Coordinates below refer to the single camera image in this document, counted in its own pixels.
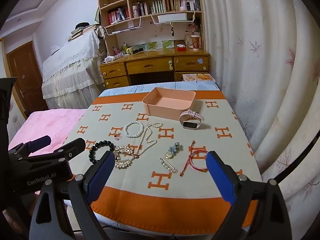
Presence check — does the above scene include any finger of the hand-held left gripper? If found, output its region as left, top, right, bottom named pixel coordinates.
left=7, top=135, right=52, bottom=160
left=27, top=137, right=87, bottom=167

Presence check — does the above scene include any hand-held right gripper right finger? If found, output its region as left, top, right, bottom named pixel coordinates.
left=205, top=151, right=293, bottom=240

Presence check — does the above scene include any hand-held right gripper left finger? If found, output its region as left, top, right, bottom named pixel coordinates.
left=29, top=151, right=115, bottom=240

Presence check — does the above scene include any black bead bracelet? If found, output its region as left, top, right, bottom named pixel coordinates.
left=88, top=141, right=116, bottom=165

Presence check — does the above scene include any gold rhinestone brooch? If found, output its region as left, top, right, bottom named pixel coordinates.
left=113, top=145, right=140, bottom=170

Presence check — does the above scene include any red string bracelet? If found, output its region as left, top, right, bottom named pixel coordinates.
left=180, top=140, right=208, bottom=176

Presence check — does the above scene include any clear crystal bead bracelet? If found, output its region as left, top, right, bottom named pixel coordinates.
left=124, top=121, right=163, bottom=158

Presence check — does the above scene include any silver rhinestone pin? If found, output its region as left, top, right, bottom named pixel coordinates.
left=160, top=157, right=178, bottom=173

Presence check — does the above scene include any blue flower charm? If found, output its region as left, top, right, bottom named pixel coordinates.
left=168, top=142, right=183, bottom=153

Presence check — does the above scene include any smartwatch with pink band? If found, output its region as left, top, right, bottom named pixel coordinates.
left=179, top=109, right=205, bottom=130

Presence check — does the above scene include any pink plastic tray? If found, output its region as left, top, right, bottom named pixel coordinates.
left=142, top=87, right=196, bottom=119

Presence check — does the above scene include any pink blanket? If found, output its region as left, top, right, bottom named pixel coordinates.
left=7, top=109, right=88, bottom=157

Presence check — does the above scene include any orange and grey patterned blanket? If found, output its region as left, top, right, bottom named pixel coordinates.
left=65, top=90, right=263, bottom=234

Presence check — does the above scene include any brown wooden door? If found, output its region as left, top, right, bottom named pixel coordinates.
left=6, top=41, right=49, bottom=113

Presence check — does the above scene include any white lace furniture cover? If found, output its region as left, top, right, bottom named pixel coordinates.
left=41, top=30, right=105, bottom=108

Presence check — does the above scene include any blue leaf print tablecloth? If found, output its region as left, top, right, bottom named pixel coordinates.
left=99, top=81, right=222, bottom=98

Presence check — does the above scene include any stack of magazines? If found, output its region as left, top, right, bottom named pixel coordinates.
left=182, top=73, right=217, bottom=83

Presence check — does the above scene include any white floral curtain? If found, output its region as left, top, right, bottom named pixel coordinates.
left=197, top=0, right=320, bottom=240

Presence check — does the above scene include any wooden desk with drawers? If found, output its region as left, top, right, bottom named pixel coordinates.
left=99, top=49, right=210, bottom=89

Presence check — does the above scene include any stack of books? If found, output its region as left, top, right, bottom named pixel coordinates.
left=67, top=22, right=100, bottom=42

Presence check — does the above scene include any row of green picture cards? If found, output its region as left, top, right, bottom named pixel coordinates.
left=146, top=40, right=174, bottom=50

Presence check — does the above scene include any red and white cup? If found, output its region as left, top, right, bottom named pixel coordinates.
left=191, top=35, right=202, bottom=49

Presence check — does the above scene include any row of red books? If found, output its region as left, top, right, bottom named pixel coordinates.
left=107, top=8, right=130, bottom=25

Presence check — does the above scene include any wooden bookshelf hutch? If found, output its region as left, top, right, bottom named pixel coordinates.
left=96, top=0, right=203, bottom=55

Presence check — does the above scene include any white plastic box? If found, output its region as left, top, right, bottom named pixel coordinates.
left=157, top=13, right=188, bottom=23

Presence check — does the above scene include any row of pale books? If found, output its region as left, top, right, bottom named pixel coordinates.
left=165, top=0, right=202, bottom=12

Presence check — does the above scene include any white wire hanging rack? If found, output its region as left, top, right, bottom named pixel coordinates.
left=104, top=16, right=143, bottom=35
left=150, top=11, right=197, bottom=27

